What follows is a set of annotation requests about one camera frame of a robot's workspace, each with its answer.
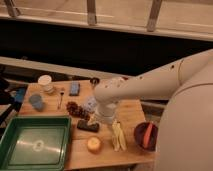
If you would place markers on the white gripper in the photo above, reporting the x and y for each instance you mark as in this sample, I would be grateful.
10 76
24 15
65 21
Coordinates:
104 113

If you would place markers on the yellow banana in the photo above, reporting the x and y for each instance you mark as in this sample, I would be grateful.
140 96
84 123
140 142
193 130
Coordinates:
118 138

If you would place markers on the yellow apple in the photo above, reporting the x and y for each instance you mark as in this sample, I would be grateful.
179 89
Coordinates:
94 144

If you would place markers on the light blue plastic cup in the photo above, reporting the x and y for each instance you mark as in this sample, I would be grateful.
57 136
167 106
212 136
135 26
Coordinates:
36 101

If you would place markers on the green plastic tray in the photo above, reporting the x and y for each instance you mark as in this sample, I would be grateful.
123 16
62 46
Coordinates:
35 144

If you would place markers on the blue object at table edge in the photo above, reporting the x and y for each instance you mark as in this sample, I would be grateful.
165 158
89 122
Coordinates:
19 96

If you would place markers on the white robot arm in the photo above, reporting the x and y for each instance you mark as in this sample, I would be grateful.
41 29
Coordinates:
185 137

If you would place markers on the small metal cup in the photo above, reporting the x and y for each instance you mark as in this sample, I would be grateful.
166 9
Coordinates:
94 81

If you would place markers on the white lidded jar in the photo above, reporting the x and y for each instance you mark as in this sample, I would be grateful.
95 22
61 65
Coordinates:
45 81

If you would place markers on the crumpled blue white cloth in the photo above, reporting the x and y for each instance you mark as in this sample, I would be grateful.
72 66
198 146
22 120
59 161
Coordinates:
89 104

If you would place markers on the orange carrot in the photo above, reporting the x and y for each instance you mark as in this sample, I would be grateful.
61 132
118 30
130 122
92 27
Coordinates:
147 135

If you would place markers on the purple bowl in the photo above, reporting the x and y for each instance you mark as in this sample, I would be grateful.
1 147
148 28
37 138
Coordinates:
139 134

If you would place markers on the black chocolate bar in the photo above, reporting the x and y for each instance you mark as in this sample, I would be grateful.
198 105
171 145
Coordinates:
82 125

